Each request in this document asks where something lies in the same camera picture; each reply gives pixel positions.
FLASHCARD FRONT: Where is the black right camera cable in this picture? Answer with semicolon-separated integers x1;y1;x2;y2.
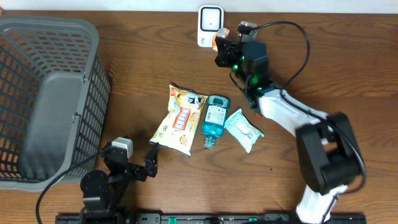
248;21;311;90

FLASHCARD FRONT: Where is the black left camera cable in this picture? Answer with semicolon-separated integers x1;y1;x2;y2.
35;151;103;224

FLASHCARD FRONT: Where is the yellow snack bag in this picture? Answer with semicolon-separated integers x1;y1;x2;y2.
149;83;208;157

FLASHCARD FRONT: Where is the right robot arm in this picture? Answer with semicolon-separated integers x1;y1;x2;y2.
213;35;366;223

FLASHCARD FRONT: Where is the light green wet wipes pack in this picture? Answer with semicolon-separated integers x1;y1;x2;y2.
224;108;264;153

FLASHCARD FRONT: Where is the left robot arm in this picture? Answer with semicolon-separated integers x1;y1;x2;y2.
79;138;160;224

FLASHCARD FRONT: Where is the grey plastic shopping basket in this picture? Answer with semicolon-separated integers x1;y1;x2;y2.
1;16;110;192

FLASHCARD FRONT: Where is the blue mouthwash bottle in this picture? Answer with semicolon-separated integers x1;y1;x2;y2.
201;95;231;150

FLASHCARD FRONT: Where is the black camera cable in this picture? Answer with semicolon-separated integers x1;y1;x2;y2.
35;151;103;224
248;21;311;90

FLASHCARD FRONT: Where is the orange snack bar wrapper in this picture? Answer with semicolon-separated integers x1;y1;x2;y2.
212;27;229;52

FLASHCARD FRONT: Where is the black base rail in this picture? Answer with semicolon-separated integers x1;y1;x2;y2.
55;212;368;224

